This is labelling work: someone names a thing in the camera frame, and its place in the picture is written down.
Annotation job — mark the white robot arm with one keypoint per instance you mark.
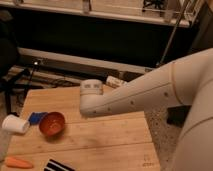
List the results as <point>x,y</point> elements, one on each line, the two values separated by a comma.
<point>187,81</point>

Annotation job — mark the metal pole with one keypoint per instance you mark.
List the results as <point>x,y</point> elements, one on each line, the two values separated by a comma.
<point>183,8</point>

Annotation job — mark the blue cup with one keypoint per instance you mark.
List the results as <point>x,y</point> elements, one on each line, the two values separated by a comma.
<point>36,117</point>

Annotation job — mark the black white striped object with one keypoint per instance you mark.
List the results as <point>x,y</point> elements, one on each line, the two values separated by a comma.
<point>53,165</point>

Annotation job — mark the orange carrot toy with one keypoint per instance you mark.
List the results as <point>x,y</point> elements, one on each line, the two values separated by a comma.
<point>17,163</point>

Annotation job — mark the orange bowl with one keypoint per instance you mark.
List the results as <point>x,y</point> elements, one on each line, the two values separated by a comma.
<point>52,123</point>

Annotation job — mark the wooden shelf ledge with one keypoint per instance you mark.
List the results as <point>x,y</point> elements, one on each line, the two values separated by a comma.
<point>126,10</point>

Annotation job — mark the white bottle lying down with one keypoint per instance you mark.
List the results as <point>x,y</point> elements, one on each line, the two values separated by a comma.
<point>114,82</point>

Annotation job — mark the white cup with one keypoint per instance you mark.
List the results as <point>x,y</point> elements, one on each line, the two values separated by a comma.
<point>15,124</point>

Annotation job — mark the black office chair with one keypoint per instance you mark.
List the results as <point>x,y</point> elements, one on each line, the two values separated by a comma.
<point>9,56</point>

